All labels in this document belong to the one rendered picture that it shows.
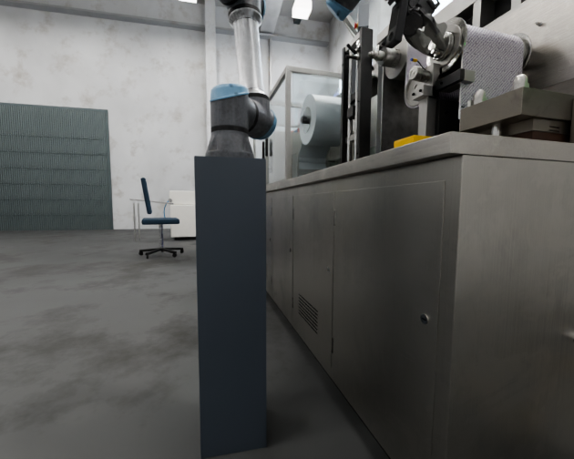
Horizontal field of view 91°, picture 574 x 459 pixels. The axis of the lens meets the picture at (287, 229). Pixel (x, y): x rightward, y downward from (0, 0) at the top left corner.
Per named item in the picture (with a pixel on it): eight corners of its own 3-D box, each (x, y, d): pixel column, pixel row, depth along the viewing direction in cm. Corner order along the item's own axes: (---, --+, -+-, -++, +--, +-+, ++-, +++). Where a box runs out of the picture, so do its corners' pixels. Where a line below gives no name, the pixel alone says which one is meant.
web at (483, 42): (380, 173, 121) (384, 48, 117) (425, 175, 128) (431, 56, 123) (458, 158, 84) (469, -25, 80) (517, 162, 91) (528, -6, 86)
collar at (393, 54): (377, 68, 112) (377, 52, 111) (390, 71, 113) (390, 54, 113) (387, 61, 106) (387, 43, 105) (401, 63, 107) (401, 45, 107)
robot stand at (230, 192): (200, 459, 85) (193, 155, 78) (205, 412, 105) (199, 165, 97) (266, 447, 90) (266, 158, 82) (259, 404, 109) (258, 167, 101)
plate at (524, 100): (459, 131, 78) (460, 109, 78) (558, 141, 90) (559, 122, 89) (521, 114, 63) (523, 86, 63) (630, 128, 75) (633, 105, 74)
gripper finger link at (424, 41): (442, 45, 88) (428, 19, 84) (432, 59, 88) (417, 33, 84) (434, 50, 91) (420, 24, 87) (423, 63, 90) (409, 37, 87)
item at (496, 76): (457, 118, 83) (461, 53, 82) (517, 126, 90) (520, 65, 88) (459, 118, 83) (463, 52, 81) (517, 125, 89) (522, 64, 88)
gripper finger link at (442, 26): (460, 32, 82) (438, 8, 81) (449, 46, 81) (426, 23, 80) (452, 39, 85) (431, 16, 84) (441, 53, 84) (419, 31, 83)
